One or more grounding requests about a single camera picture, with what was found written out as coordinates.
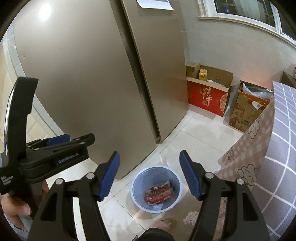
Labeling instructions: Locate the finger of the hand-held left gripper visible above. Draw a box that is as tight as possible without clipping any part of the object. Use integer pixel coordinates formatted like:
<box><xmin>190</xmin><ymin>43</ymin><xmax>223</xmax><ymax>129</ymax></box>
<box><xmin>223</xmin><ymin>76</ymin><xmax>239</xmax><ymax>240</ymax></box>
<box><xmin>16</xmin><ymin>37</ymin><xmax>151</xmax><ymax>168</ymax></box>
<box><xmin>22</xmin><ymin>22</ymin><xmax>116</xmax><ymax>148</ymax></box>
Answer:
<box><xmin>26</xmin><ymin>134</ymin><xmax>70</xmax><ymax>150</ymax></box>
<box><xmin>52</xmin><ymin>133</ymin><xmax>95</xmax><ymax>155</ymax></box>

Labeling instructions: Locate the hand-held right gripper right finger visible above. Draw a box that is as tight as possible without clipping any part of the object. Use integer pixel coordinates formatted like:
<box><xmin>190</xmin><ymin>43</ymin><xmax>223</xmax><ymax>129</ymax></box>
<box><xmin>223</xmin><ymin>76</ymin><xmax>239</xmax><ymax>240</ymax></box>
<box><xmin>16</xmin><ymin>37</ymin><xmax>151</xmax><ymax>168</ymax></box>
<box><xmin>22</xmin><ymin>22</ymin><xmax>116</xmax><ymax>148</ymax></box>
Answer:
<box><xmin>179</xmin><ymin>150</ymin><xmax>271</xmax><ymax>241</ymax></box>

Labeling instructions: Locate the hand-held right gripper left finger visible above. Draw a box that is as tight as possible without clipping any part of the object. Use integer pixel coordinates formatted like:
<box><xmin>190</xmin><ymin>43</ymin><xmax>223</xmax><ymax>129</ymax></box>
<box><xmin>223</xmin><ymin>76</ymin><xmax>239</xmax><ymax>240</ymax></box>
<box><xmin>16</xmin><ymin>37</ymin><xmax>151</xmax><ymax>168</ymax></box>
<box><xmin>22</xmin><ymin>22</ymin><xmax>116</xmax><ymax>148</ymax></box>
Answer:
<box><xmin>28</xmin><ymin>151</ymin><xmax>121</xmax><ymax>241</ymax></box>

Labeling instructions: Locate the blue plastic waste bin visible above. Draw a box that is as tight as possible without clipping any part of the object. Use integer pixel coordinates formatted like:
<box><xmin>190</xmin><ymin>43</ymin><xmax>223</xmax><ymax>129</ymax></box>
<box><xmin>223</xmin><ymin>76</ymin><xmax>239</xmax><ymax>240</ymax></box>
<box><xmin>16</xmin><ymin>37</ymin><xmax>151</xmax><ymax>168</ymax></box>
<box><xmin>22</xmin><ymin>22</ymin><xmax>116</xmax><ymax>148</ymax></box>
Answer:
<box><xmin>131</xmin><ymin>166</ymin><xmax>182</xmax><ymax>213</ymax></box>

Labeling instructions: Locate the person's left hand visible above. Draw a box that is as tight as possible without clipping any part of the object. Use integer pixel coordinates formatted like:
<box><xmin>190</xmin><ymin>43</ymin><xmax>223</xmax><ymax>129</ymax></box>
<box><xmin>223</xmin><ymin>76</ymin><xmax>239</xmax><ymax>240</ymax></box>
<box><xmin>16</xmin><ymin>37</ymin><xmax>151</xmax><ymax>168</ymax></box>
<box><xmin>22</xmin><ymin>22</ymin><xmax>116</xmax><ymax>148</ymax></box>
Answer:
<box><xmin>0</xmin><ymin>180</ymin><xmax>50</xmax><ymax>231</ymax></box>

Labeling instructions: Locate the red snack wrapper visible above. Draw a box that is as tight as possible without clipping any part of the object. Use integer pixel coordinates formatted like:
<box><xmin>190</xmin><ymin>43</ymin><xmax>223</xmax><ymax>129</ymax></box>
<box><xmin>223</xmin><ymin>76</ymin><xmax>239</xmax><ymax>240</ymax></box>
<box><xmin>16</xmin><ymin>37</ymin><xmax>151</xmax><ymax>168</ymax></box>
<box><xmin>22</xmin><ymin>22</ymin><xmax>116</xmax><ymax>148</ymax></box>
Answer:
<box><xmin>144</xmin><ymin>182</ymin><xmax>174</xmax><ymax>205</ymax></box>

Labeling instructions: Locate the pink slipper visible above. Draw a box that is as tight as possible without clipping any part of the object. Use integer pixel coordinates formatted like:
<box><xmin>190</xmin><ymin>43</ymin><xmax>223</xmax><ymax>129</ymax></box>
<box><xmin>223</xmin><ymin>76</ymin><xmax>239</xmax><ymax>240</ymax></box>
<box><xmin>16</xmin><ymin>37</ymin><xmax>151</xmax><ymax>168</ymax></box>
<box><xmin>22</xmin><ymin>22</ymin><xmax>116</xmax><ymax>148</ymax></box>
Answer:
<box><xmin>183</xmin><ymin>211</ymin><xmax>201</xmax><ymax>226</ymax></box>

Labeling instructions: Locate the person's foot in slipper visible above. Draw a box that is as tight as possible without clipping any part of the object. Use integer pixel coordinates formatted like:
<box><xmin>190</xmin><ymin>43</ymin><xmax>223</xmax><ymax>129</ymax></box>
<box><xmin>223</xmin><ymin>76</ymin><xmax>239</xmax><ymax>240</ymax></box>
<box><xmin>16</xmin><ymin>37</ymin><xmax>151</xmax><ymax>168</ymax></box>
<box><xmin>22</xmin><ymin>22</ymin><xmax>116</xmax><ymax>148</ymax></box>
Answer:
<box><xmin>154</xmin><ymin>218</ymin><xmax>176</xmax><ymax>232</ymax></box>

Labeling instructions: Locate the beige refrigerator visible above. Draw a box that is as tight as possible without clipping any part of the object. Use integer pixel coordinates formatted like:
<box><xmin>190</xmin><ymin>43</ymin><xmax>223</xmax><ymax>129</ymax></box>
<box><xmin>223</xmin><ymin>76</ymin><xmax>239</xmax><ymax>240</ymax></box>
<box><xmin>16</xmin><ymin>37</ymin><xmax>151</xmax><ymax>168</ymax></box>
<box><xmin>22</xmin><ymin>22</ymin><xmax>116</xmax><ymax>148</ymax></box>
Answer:
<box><xmin>13</xmin><ymin>0</ymin><xmax>189</xmax><ymax>180</ymax></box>

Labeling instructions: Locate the person's leg in black shorts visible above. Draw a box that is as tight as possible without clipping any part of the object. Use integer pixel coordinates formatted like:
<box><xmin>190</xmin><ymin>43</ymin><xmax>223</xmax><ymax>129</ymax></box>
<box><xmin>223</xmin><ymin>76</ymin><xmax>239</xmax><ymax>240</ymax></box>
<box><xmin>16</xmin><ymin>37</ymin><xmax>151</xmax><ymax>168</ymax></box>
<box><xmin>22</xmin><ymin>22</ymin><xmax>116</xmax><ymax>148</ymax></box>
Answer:
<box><xmin>136</xmin><ymin>227</ymin><xmax>177</xmax><ymax>241</ymax></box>

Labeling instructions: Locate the pink checkered bunny tablecloth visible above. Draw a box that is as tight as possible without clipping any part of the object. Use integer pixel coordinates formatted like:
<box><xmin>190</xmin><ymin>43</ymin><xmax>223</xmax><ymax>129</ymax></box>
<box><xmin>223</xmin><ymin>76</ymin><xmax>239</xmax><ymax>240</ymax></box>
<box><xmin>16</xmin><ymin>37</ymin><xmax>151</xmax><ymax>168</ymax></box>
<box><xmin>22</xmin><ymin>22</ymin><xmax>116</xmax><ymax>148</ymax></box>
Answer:
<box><xmin>213</xmin><ymin>100</ymin><xmax>275</xmax><ymax>241</ymax></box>

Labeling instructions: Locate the red cardboard box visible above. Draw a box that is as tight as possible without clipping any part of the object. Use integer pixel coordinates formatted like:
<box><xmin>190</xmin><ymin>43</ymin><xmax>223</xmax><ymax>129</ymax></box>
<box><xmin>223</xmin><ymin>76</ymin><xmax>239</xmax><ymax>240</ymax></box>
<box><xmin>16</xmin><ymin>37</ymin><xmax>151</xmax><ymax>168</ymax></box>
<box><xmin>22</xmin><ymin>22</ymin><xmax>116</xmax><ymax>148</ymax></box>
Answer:
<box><xmin>187</xmin><ymin>65</ymin><xmax>240</xmax><ymax>117</ymax></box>

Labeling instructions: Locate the brown printed cardboard box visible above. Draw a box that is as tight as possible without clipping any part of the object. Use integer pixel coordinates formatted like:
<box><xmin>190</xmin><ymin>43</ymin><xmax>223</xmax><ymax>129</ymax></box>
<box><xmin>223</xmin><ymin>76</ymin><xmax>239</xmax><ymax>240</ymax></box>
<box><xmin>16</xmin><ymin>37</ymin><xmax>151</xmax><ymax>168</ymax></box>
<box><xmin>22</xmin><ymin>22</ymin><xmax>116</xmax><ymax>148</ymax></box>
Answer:
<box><xmin>229</xmin><ymin>80</ymin><xmax>273</xmax><ymax>132</ymax></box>

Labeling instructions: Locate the grey grid pattern cloth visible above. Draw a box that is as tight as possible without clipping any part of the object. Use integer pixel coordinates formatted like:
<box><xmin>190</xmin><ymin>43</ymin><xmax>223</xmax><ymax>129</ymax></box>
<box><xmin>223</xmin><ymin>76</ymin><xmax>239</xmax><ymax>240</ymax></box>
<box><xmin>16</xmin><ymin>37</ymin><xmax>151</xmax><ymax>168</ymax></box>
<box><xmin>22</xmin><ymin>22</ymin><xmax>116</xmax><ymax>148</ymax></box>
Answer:
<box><xmin>251</xmin><ymin>81</ymin><xmax>296</xmax><ymax>241</ymax></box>

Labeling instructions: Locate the small brown cardboard box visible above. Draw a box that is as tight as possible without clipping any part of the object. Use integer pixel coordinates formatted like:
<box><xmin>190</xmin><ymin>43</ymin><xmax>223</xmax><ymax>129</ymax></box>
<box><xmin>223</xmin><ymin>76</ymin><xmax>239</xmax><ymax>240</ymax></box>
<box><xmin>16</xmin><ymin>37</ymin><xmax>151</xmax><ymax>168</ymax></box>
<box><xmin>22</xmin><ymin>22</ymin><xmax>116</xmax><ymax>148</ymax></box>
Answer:
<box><xmin>186</xmin><ymin>62</ymin><xmax>200</xmax><ymax>79</ymax></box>

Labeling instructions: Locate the clear plastic bag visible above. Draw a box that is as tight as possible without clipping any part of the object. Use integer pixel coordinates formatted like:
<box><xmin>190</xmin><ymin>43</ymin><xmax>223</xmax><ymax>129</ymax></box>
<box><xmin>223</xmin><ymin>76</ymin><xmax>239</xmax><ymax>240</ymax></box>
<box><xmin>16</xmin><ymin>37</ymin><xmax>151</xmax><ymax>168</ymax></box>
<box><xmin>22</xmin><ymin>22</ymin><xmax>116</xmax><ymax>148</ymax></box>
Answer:
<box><xmin>242</xmin><ymin>84</ymin><xmax>274</xmax><ymax>100</ymax></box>

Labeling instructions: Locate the dark brown furniture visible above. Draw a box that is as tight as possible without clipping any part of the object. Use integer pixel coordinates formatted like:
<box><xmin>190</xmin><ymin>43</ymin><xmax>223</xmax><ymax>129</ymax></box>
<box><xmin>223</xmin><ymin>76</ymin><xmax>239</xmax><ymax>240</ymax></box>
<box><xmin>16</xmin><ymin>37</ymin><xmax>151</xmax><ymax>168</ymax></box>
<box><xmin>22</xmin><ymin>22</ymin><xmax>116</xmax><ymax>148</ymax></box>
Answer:
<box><xmin>282</xmin><ymin>71</ymin><xmax>296</xmax><ymax>88</ymax></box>

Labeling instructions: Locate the white paper sheet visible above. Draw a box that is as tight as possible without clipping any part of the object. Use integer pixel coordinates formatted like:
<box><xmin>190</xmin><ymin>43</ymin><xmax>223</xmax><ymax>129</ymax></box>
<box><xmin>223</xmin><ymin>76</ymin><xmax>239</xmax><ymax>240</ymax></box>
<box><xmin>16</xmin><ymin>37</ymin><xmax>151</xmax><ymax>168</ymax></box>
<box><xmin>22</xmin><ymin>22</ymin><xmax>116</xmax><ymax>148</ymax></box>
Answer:
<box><xmin>136</xmin><ymin>0</ymin><xmax>175</xmax><ymax>11</ymax></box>

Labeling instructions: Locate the white framed window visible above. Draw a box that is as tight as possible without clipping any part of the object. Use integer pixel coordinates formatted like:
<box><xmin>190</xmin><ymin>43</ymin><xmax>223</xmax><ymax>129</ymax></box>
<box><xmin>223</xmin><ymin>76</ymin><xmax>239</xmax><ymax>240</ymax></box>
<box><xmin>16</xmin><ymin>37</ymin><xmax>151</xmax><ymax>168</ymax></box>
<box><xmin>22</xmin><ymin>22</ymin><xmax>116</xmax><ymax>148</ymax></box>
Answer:
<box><xmin>198</xmin><ymin>0</ymin><xmax>296</xmax><ymax>44</ymax></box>

